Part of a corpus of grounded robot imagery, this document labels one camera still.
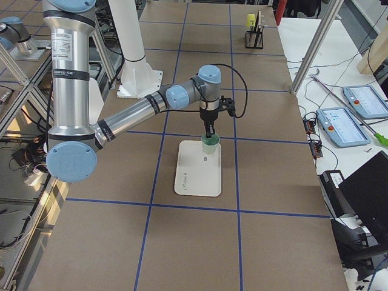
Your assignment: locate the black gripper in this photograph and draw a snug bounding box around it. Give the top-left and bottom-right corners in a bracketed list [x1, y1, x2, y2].
[199, 109, 218, 138]

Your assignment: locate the light green cup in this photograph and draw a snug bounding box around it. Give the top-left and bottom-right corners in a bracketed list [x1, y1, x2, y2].
[201, 133, 220, 155]

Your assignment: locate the cream rabbit tray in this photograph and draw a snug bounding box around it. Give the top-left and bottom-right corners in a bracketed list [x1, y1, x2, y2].
[174, 140, 222, 197]

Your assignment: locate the black relay module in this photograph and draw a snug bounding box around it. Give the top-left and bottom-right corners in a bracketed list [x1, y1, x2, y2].
[303, 119, 316, 135]

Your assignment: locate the black box with label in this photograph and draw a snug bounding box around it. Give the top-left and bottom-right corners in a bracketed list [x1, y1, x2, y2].
[319, 170, 346, 218]

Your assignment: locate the near teach pendant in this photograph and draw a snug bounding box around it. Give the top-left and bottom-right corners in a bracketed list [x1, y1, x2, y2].
[316, 107, 371, 148]

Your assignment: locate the teach pendant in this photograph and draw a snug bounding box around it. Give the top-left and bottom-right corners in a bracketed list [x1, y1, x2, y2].
[343, 85, 387, 119]
[316, 107, 371, 148]

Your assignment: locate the red cylinder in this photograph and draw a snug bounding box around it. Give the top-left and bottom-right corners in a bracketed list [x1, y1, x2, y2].
[275, 0, 287, 26]

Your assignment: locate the far teach pendant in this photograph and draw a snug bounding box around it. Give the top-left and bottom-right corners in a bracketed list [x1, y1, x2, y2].
[343, 85, 387, 119]

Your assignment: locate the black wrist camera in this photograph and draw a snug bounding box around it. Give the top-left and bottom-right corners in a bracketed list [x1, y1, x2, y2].
[218, 95, 236, 117]

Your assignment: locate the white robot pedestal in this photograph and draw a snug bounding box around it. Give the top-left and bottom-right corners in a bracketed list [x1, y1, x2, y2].
[109, 0, 163, 98]

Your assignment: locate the black wire cup rack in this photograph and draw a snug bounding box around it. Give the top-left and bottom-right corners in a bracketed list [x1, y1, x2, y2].
[245, 10, 264, 49]

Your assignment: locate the aluminium frame post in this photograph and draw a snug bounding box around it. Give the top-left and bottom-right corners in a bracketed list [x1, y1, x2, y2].
[290, 0, 344, 95]

